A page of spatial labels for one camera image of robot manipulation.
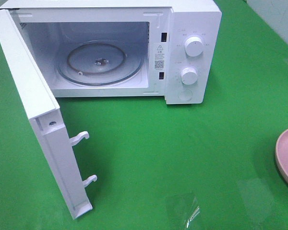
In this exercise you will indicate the green table cloth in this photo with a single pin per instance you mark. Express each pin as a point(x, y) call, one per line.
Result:
point(144, 151)

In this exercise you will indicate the white microwave door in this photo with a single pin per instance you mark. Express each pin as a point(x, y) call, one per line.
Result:
point(43, 112)

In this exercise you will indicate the round door release button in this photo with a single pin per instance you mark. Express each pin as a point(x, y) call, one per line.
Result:
point(185, 95)

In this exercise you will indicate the white microwave knob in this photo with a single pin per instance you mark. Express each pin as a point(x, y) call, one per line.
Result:
point(193, 46)
point(189, 76)

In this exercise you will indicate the glass microwave turntable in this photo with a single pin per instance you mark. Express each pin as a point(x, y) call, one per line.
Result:
point(102, 62)

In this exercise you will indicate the clear tape patch centre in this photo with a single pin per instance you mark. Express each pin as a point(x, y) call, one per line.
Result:
point(183, 212)

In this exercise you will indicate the white microwave oven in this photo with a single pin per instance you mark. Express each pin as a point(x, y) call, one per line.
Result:
point(51, 28)

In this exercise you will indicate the clear tape patch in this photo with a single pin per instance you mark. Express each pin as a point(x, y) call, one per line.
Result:
point(257, 198)
point(183, 212)

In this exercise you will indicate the clear tape patch right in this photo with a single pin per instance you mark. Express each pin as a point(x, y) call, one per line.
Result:
point(257, 198)

